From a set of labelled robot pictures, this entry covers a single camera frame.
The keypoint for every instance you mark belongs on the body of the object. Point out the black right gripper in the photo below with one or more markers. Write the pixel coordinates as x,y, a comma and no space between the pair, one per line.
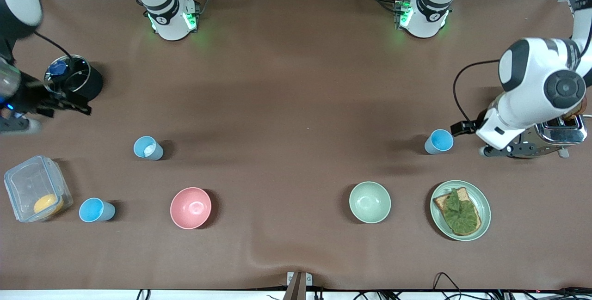
28,96

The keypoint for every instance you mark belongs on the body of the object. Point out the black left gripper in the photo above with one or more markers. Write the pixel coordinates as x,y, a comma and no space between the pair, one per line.
481,120

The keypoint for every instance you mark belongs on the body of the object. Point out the blue cup with paper inside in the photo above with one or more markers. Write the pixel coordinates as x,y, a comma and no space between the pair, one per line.
155,154

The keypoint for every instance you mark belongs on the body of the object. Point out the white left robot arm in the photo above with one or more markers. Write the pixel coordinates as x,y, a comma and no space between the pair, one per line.
532,78

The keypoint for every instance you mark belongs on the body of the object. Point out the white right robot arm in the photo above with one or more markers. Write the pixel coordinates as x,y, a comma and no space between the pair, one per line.
169,18

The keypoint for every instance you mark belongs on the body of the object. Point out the glass lid with blue knob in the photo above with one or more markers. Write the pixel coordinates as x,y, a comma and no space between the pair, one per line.
59,68

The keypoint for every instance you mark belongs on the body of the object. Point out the pale green plate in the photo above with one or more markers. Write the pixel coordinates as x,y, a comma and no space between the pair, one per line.
483,207

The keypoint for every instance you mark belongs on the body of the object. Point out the silver toaster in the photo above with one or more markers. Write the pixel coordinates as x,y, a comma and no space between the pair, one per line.
571,133

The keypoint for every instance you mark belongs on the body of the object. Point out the blue plastic cup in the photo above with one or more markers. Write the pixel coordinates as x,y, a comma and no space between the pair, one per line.
439,140
95,211

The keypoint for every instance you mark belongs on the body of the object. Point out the bread slice in toaster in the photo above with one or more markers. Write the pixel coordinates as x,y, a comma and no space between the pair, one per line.
575,111

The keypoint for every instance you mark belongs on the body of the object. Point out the green lettuce leaf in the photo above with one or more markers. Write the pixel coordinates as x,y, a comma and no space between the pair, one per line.
460,212

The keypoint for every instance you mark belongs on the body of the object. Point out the clear plastic food container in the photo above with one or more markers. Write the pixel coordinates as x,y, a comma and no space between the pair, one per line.
27,184

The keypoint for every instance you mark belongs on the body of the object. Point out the toast slice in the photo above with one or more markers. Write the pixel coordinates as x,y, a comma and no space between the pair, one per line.
439,201

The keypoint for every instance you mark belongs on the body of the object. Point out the yellow round fruit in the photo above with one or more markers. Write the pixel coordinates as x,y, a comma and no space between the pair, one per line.
48,204

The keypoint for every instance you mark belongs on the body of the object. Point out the pale green bowl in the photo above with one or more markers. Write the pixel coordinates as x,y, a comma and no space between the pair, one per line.
370,202

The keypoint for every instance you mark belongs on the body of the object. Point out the pink bowl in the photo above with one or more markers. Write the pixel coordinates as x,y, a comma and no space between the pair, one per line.
189,207

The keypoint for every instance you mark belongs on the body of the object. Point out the brown table cover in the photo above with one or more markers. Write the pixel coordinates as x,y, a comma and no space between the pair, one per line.
296,106

